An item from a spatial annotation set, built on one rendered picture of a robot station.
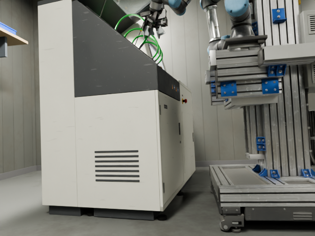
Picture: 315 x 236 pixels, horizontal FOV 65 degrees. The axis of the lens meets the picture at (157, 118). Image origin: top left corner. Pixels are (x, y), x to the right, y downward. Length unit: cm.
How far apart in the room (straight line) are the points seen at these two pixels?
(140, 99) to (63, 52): 66
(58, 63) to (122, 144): 72
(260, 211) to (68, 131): 125
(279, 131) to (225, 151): 196
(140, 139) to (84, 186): 50
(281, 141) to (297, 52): 56
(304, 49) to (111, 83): 108
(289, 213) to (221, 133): 226
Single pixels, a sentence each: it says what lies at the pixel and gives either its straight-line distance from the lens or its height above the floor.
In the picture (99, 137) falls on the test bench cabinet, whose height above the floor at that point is 51.
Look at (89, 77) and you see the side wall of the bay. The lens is 169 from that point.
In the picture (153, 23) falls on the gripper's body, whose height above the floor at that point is 125.
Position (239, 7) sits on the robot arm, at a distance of 146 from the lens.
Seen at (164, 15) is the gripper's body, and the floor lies 138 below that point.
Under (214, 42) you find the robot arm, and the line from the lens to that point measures 217.
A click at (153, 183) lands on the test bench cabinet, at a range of 151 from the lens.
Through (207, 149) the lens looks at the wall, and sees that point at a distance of 358.
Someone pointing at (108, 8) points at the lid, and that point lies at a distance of 215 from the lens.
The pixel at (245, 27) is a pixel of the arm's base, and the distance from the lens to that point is 157.
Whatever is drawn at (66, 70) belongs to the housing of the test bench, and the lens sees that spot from 180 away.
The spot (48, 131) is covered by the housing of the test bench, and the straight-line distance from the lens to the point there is 185.
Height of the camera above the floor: 55
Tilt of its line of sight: 3 degrees up
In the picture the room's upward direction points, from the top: 3 degrees counter-clockwise
